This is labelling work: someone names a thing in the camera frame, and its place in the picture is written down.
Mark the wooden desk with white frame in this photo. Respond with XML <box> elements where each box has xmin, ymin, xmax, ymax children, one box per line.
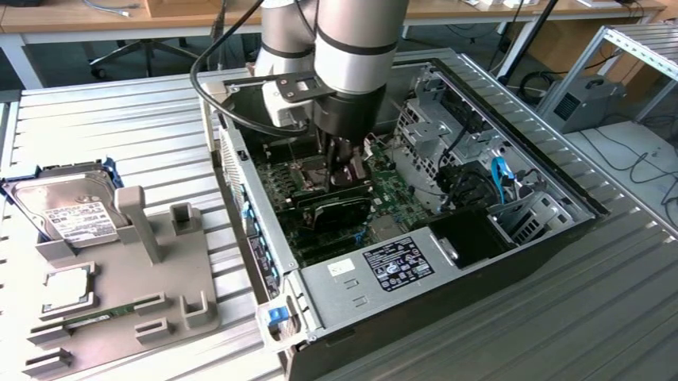
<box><xmin>0</xmin><ymin>0</ymin><xmax>265</xmax><ymax>90</ymax></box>

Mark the black wire bundle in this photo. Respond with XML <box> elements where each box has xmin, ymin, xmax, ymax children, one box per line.
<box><xmin>438</xmin><ymin>164</ymin><xmax>497</xmax><ymax>214</ymax></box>

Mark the black cable on white table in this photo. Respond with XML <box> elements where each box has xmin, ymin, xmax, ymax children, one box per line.
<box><xmin>580</xmin><ymin>126</ymin><xmax>678</xmax><ymax>186</ymax></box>

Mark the green RAM stick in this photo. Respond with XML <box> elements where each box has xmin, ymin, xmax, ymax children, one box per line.
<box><xmin>31</xmin><ymin>303</ymin><xmax>141</xmax><ymax>334</ymax></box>

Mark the aluminium slatted frame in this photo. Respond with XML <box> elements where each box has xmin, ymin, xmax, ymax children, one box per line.
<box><xmin>537</xmin><ymin>23</ymin><xmax>678</xmax><ymax>124</ymax></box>

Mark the silver power supply with label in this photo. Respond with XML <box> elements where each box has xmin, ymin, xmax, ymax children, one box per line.
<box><xmin>289</xmin><ymin>228</ymin><xmax>464</xmax><ymax>338</ymax></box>

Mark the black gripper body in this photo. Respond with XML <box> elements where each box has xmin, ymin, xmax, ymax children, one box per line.
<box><xmin>315</xmin><ymin>84</ymin><xmax>389</xmax><ymax>141</ymax></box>

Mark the open black PC case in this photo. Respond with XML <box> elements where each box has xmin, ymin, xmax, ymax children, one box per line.
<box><xmin>198</xmin><ymin>47</ymin><xmax>610</xmax><ymax>381</ymax></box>

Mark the silver disk bay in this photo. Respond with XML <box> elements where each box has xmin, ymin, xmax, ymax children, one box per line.
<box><xmin>485</xmin><ymin>186</ymin><xmax>598</xmax><ymax>245</ymax></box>

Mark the silver hard disk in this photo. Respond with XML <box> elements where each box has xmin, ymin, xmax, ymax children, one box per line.
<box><xmin>8</xmin><ymin>171</ymin><xmax>129</xmax><ymax>250</ymax></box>

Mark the open metal socket cover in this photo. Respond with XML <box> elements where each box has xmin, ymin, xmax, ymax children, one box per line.
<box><xmin>362</xmin><ymin>134</ymin><xmax>382</xmax><ymax>170</ymax></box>

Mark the CPU socket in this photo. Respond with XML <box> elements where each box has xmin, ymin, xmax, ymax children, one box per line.
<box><xmin>289</xmin><ymin>156</ymin><xmax>333</xmax><ymax>192</ymax></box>

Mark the grey parts rack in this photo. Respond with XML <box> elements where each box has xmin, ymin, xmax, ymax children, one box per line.
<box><xmin>20</xmin><ymin>186</ymin><xmax>222</xmax><ymax>379</ymax></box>

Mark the black expansion slot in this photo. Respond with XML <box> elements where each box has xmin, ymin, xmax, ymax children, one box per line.
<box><xmin>295</xmin><ymin>233</ymin><xmax>367</xmax><ymax>259</ymax></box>

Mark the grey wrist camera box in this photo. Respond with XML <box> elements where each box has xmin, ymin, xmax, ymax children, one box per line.
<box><xmin>261</xmin><ymin>72</ymin><xmax>339</xmax><ymax>129</ymax></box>

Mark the silver chipset heatsink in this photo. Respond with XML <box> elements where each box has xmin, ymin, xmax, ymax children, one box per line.
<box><xmin>369</xmin><ymin>217</ymin><xmax>410</xmax><ymax>244</ymax></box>

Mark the coiled black floor cable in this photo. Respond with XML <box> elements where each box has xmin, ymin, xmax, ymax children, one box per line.
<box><xmin>521</xmin><ymin>70</ymin><xmax>553</xmax><ymax>100</ymax></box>

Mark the brown box on desk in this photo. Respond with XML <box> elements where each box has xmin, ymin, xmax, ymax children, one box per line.
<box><xmin>146</xmin><ymin>0</ymin><xmax>223</xmax><ymax>19</ymax></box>

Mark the silver CPU chip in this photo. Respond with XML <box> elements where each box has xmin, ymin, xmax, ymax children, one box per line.
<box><xmin>42</xmin><ymin>269</ymin><xmax>91</xmax><ymax>314</ymax></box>

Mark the silver drive cage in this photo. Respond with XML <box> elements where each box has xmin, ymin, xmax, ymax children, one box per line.
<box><xmin>394</xmin><ymin>65</ymin><xmax>537</xmax><ymax>207</ymax></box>

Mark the blue disk caddy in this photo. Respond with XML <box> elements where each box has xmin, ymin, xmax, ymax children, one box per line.
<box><xmin>0</xmin><ymin>156</ymin><xmax>126</xmax><ymax>207</ymax></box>

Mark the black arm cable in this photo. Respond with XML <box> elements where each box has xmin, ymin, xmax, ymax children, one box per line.
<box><xmin>189</xmin><ymin>0</ymin><xmax>319</xmax><ymax>138</ymax></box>

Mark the long wooden desk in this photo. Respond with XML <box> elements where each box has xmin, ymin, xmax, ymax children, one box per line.
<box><xmin>405</xmin><ymin>0</ymin><xmax>669</xmax><ymax>40</ymax></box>

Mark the black installed RAM stick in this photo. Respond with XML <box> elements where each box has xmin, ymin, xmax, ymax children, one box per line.
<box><xmin>293</xmin><ymin>185</ymin><xmax>373</xmax><ymax>207</ymax></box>

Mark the office chair base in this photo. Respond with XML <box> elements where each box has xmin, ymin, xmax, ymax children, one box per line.
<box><xmin>87</xmin><ymin>37</ymin><xmax>201</xmax><ymax>79</ymax></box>

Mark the green motherboard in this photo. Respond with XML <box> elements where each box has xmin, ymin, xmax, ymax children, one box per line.
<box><xmin>257</xmin><ymin>129</ymin><xmax>445</xmax><ymax>267</ymax></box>

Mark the grey floor unit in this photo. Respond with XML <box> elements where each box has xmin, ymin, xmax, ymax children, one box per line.
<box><xmin>537</xmin><ymin>73</ymin><xmax>629</xmax><ymax>134</ymax></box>

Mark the blue wire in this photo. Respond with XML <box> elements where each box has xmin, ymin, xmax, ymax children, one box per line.
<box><xmin>492</xmin><ymin>156</ymin><xmax>514</xmax><ymax>207</ymax></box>

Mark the grey cable on desk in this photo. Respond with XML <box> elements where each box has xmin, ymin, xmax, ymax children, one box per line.
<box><xmin>83</xmin><ymin>0</ymin><xmax>133</xmax><ymax>18</ymax></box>

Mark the black slanted pole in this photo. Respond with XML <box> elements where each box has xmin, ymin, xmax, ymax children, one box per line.
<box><xmin>497</xmin><ymin>0</ymin><xmax>562</xmax><ymax>85</ymax></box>

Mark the graphics card with fan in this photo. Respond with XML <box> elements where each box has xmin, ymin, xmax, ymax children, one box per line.
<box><xmin>275</xmin><ymin>189</ymin><xmax>375</xmax><ymax>239</ymax></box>

